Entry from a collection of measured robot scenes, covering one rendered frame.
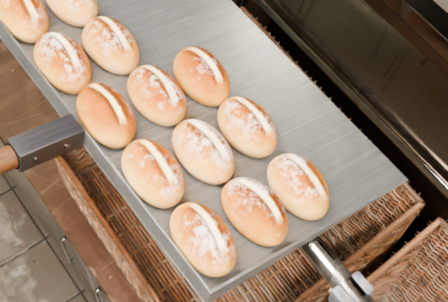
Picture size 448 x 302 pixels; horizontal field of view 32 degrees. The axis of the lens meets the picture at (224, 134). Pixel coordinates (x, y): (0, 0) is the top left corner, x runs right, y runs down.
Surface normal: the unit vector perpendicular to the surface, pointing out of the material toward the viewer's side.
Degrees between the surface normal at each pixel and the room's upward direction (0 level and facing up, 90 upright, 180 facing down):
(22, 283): 0
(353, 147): 15
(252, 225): 52
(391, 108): 70
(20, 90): 0
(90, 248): 0
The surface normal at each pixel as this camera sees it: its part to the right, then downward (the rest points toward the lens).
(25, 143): 0.22, -0.63
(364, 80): -0.75, 0.29
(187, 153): -0.62, 0.05
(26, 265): 0.01, -0.52
